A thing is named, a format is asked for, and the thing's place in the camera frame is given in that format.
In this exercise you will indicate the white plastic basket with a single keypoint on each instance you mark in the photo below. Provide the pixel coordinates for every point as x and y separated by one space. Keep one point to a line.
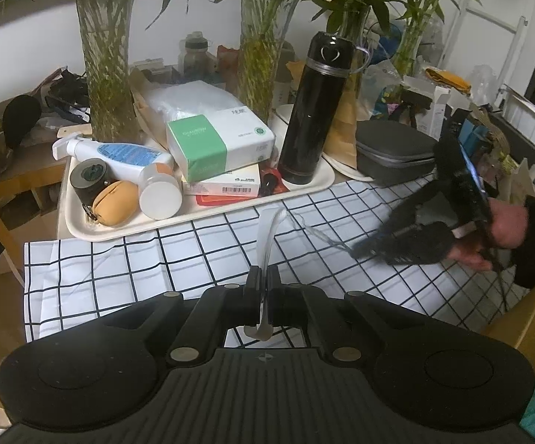
530 125

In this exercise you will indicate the person's right hand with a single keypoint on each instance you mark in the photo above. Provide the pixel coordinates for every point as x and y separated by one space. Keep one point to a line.
507 226

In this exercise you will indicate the patterned white plastic bag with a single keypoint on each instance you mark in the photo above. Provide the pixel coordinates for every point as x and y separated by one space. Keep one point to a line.
383 88

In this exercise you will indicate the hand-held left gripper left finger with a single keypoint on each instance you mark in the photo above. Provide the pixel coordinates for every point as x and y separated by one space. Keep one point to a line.
253 296

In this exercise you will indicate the long white tray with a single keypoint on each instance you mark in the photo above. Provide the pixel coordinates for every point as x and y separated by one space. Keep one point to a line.
313 180

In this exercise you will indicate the black mini tripod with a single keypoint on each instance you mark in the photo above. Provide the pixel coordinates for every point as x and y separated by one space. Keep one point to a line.
417 106

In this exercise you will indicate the yellow cloth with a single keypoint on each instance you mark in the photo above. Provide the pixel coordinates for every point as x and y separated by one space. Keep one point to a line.
450 81

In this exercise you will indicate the tan egg-shaped pouch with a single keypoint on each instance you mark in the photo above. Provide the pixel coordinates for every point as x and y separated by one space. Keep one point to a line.
115 203

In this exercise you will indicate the black checked white tablecloth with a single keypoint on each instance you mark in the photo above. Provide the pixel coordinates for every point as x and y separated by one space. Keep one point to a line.
156 263

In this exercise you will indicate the grey zip case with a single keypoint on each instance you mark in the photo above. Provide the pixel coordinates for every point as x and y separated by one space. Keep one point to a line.
392 152

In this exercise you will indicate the white metal rack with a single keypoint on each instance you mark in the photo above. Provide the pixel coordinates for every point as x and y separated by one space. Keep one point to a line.
519 41

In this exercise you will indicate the small black red item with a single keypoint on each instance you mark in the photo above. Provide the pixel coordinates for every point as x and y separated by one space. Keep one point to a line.
272 182

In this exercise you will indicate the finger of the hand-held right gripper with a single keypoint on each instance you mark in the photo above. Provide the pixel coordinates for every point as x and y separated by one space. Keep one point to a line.
410 201
415 245

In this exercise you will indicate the open white carton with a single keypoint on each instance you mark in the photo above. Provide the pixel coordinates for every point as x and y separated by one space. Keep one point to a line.
436 111

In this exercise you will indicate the white blue spray bottle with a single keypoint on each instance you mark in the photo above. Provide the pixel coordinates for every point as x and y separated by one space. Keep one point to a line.
119 153

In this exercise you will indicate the flat white barcode box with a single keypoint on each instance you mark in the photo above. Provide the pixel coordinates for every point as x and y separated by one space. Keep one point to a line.
230 186

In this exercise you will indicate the white round jar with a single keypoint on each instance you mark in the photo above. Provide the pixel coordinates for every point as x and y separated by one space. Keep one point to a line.
161 196

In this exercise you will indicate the black round object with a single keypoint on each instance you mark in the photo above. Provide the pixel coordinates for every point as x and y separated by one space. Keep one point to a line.
20 120

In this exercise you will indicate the kraft paper bag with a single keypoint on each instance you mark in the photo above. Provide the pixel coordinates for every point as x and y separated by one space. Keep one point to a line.
142 101
341 134

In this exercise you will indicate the red flat packet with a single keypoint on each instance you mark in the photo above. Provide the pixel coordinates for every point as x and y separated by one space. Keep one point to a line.
225 200

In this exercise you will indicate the black thermos bottle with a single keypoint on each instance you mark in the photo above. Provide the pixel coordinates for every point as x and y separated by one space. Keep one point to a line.
309 115

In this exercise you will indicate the black tape roll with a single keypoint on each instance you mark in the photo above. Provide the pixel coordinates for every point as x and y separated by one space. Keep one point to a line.
89 180

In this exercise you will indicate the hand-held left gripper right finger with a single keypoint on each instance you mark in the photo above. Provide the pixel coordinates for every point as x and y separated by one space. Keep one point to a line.
274 296

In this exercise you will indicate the red orange packet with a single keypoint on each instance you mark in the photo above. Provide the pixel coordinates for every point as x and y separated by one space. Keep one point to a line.
226 60

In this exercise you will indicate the green white tissue box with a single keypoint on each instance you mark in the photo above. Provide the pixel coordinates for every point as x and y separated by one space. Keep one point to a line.
216 145

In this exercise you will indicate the glass vase with lucky bamboo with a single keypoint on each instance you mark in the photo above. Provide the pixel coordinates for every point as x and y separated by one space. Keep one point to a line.
355 27
262 55
410 51
105 78

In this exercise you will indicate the clear black-capped sport bottle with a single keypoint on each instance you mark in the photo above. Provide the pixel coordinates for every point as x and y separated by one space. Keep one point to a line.
195 55

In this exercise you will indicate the clear plastic strip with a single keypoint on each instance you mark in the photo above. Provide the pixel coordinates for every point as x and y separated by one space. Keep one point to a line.
265 240

